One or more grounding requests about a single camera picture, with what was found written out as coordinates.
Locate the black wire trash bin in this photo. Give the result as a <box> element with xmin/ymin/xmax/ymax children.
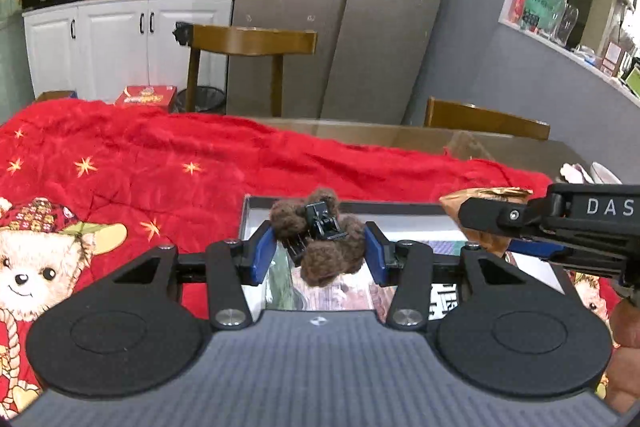
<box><xmin>175</xmin><ymin>86</ymin><xmax>227</xmax><ymax>114</ymax></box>

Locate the black storage box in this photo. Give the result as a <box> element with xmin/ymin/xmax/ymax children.
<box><xmin>240</xmin><ymin>194</ymin><xmax>583</xmax><ymax>323</ymax></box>

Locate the white bowl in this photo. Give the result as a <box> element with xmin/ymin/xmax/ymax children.
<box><xmin>590</xmin><ymin>162</ymin><xmax>623</xmax><ymax>185</ymax></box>

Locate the red cardboard box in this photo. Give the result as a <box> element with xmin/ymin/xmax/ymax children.
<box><xmin>115</xmin><ymin>85</ymin><xmax>178</xmax><ymax>110</ymax></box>

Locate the small picture frame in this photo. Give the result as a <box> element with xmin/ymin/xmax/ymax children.
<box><xmin>600</xmin><ymin>39</ymin><xmax>626</xmax><ymax>75</ymax></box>

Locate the person's right hand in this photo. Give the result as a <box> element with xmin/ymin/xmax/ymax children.
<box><xmin>606</xmin><ymin>297</ymin><xmax>640</xmax><ymax>413</ymax></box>

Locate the large brown fuzzy hair claw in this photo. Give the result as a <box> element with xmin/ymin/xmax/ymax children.
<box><xmin>270</xmin><ymin>187</ymin><xmax>368</xmax><ymax>290</ymax></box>

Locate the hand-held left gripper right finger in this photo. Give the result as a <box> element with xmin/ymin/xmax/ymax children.
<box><xmin>364</xmin><ymin>222</ymin><xmax>531</xmax><ymax>332</ymax></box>

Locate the brown triangular paper packet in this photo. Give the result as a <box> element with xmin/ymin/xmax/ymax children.
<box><xmin>439</xmin><ymin>187</ymin><xmax>533</xmax><ymax>258</ymax></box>

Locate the red bear printed blanket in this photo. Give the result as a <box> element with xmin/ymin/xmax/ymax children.
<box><xmin>0</xmin><ymin>99</ymin><xmax>640</xmax><ymax>413</ymax></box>

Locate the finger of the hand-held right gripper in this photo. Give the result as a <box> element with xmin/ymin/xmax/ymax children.
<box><xmin>505</xmin><ymin>234</ymin><xmax>571</xmax><ymax>264</ymax></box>
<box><xmin>457</xmin><ymin>198</ymin><xmax>551</xmax><ymax>240</ymax></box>

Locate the white kitchen cabinet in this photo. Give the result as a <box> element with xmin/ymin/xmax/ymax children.
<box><xmin>22</xmin><ymin>0</ymin><xmax>236</xmax><ymax>100</ymax></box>

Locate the glass vase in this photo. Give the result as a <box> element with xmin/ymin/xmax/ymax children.
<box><xmin>552</xmin><ymin>2</ymin><xmax>581</xmax><ymax>48</ymax></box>

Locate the green card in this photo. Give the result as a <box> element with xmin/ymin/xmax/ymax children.
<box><xmin>620</xmin><ymin>67</ymin><xmax>640</xmax><ymax>98</ymax></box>

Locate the printed paper sheet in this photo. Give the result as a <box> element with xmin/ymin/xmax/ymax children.
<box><xmin>265</xmin><ymin>242</ymin><xmax>566</xmax><ymax>313</ymax></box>

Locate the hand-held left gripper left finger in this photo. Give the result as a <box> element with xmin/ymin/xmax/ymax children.
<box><xmin>112</xmin><ymin>224</ymin><xmax>278</xmax><ymax>332</ymax></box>

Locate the pink and white cloth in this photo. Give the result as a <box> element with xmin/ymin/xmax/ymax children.
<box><xmin>559</xmin><ymin>162</ymin><xmax>593</xmax><ymax>184</ymax></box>

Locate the silver refrigerator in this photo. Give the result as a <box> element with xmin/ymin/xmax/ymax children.
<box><xmin>226</xmin><ymin>0</ymin><xmax>466</xmax><ymax>125</ymax></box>

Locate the wooden chair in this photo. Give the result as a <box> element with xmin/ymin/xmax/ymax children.
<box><xmin>424</xmin><ymin>97</ymin><xmax>551</xmax><ymax>142</ymax></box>
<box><xmin>172</xmin><ymin>22</ymin><xmax>318</xmax><ymax>118</ymax></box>

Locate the green sign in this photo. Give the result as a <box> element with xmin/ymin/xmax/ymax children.
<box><xmin>517</xmin><ymin>0</ymin><xmax>568</xmax><ymax>32</ymax></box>

